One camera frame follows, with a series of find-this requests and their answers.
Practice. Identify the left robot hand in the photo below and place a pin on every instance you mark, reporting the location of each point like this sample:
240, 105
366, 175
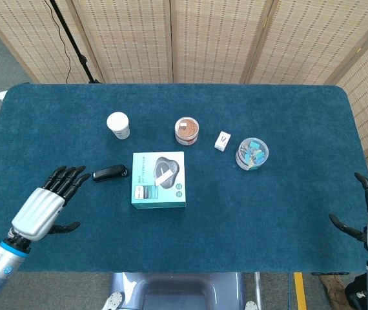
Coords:
38, 213

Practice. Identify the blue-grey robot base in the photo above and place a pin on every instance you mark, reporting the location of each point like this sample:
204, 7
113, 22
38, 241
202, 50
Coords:
177, 290

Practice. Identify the white robot base foot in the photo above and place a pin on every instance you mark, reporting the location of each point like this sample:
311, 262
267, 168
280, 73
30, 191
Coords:
251, 306
112, 302

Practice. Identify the teal speakerphone product box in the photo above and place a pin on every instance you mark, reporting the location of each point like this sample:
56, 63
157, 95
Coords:
158, 195

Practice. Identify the small white staple box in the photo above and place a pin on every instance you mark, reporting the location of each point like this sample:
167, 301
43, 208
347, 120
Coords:
222, 141

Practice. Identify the black stapler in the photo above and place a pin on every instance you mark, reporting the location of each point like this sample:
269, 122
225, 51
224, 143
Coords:
109, 172

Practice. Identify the yellow floor tape strip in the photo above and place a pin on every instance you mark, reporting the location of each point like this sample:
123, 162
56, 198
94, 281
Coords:
299, 290

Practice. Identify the white paper cup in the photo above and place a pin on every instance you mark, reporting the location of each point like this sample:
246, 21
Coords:
117, 122

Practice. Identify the blue table mat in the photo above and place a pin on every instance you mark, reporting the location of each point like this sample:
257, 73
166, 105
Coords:
251, 226

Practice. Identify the clear tub of binder clips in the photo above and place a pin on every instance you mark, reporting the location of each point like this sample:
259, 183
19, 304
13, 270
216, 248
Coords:
251, 153

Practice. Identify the round tub of rubber bands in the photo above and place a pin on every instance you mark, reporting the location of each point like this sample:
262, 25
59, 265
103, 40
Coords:
187, 127

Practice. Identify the black tripod stand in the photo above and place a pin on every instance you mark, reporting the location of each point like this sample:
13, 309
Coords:
74, 45

